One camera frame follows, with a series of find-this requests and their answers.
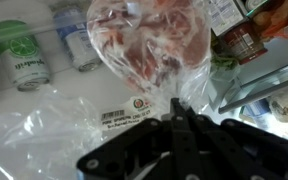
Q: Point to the stainless steel fridge body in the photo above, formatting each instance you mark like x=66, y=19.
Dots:
x=267, y=78

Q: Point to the empty clear labelled plastic bag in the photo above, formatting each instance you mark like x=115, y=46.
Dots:
x=50, y=133

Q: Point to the green lime drink can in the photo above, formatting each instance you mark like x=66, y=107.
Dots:
x=20, y=56

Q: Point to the blue and white can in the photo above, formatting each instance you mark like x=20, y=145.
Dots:
x=79, y=43

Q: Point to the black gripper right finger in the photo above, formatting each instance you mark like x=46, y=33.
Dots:
x=237, y=146

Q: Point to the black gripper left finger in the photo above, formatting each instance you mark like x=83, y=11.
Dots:
x=134, y=146

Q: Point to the white printed label package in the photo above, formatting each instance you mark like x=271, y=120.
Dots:
x=224, y=15

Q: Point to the dark red jar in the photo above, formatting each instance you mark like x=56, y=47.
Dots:
x=244, y=43

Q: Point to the clear plastic bag with meat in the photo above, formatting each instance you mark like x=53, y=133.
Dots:
x=150, y=43

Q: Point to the orange food bag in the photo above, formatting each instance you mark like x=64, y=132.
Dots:
x=277, y=15

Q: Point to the green leafy herbs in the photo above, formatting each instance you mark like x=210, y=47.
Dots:
x=224, y=61

